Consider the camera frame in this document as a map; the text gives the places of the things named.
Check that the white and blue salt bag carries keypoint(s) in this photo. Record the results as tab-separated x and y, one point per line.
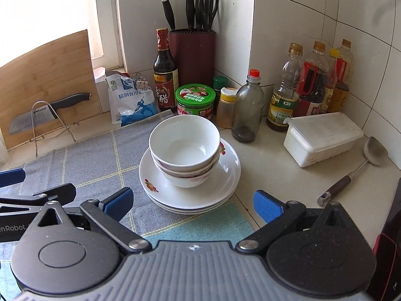
131	103

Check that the amber liquid plastic bottle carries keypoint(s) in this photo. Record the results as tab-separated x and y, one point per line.
343	81

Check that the yellow lid spice jar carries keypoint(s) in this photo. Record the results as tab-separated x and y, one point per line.
227	109

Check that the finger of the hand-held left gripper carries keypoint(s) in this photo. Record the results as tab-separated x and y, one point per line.
47	194
12	177

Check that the plain white bowl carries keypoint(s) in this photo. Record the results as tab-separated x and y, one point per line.
184	144

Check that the bamboo cutting board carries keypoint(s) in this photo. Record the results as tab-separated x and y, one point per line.
47	69

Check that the white plastic container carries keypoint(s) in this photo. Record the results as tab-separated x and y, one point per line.
322	138

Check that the binder clip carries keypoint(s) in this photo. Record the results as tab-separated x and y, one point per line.
137	81
144	83

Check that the cooking oil bottle yellow cap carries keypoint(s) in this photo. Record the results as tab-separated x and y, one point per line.
283	100

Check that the glass bottle red cap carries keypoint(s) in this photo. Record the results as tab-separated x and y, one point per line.
249	113

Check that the black kitchen scissors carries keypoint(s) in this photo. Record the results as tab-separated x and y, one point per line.
211	9

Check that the green cap spice jar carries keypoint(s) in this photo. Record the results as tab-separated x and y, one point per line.
221	84

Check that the green lid sauce jar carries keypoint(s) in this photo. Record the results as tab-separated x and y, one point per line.
195	100

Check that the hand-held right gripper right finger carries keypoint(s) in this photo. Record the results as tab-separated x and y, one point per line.
268	207

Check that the dark red knife block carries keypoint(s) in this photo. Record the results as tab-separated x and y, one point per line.
192	56

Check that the white bowl pink floral print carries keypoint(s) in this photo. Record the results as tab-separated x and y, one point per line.
188	171
184	180

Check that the grey and teal towel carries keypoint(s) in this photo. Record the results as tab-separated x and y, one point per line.
78	163

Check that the small white box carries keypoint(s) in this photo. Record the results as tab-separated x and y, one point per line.
100	75

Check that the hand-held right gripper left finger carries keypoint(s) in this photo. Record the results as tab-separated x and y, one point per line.
120	203

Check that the black and red appliance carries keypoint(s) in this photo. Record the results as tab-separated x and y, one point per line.
388	241

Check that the slim bottle yellow cap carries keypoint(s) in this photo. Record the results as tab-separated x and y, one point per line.
330	84

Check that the dark vinegar bottle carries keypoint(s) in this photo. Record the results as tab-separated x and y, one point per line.
165	78

